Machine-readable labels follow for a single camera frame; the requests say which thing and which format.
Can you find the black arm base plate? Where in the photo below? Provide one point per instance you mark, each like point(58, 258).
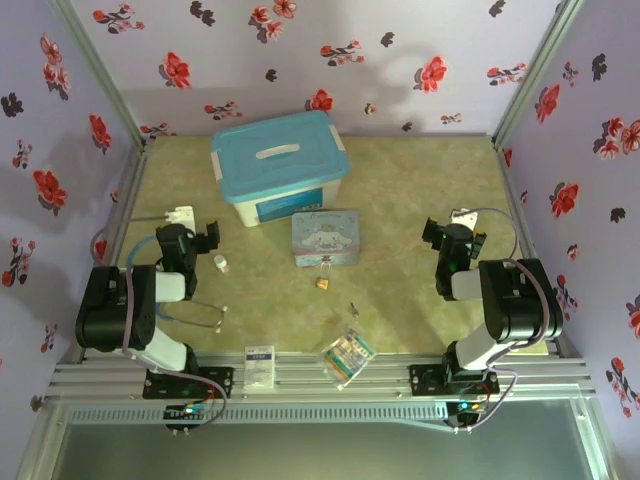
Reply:
point(160, 382)
point(425, 379)

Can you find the blue tube stethoscope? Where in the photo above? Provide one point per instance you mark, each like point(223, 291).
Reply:
point(141, 242)

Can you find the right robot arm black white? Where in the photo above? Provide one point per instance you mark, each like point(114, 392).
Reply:
point(520, 300)

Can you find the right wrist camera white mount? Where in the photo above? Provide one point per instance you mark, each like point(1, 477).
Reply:
point(463, 216)

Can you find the small white pill bottle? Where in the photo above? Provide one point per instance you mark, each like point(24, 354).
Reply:
point(221, 263)

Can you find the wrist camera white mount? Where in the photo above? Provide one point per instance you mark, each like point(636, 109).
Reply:
point(181, 215)
point(463, 216)

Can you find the grey metal panel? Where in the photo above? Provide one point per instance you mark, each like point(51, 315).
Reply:
point(320, 452)

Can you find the aluminium frame corner post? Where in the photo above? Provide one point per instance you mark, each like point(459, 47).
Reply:
point(100, 75)
point(540, 65)

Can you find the aluminium frame side rail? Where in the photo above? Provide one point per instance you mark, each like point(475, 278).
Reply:
point(131, 190)
point(511, 200)

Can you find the blue lid plastic storage box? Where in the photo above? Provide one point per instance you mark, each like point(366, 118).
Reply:
point(277, 160)

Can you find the clear bag of packets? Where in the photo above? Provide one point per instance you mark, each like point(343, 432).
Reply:
point(347, 357)

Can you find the white sachet with blue label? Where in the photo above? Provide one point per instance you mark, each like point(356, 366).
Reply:
point(260, 367)

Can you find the light blue cartoon tin box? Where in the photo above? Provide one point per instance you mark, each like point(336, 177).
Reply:
point(325, 237)

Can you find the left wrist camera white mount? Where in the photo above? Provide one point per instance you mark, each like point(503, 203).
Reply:
point(181, 215)

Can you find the small electronics board with leds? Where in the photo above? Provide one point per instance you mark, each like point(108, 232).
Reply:
point(186, 410)
point(467, 406)

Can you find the aluminium frame rail wide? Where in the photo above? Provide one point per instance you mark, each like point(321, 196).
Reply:
point(300, 376)

